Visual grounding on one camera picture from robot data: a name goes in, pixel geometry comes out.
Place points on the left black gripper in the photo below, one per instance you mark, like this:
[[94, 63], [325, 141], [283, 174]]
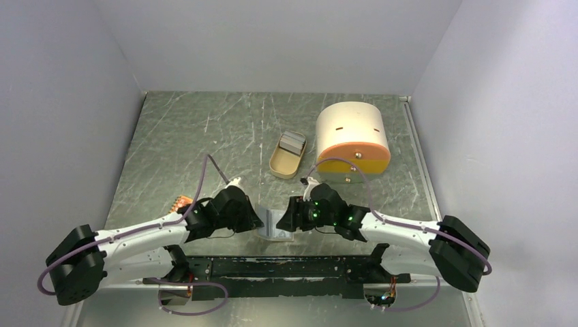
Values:
[[251, 220]]

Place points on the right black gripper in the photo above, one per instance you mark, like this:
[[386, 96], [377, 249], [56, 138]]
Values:
[[294, 215]]

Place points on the tan card holder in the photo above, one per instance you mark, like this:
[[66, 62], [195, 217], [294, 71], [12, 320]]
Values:
[[270, 218]]

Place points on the tan oval tray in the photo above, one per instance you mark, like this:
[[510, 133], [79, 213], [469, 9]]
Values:
[[284, 164]]

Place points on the grey credit card stack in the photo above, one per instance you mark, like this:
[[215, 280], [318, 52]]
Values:
[[292, 142]]

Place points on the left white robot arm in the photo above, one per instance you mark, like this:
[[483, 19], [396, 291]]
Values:
[[87, 260]]

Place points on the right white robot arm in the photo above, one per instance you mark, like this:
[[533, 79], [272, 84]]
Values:
[[448, 249]]

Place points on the orange patterned card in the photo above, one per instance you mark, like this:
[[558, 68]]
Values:
[[180, 202]]

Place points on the cream orange drawer box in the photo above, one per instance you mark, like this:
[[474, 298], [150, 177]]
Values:
[[351, 139]]

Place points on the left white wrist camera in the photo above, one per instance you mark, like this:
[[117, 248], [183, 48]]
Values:
[[236, 182]]

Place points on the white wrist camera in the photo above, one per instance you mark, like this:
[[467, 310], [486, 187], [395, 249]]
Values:
[[236, 182], [309, 183]]

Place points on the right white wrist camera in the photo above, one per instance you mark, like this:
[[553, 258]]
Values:
[[309, 183]]

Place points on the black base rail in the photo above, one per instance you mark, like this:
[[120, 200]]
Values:
[[255, 276]]

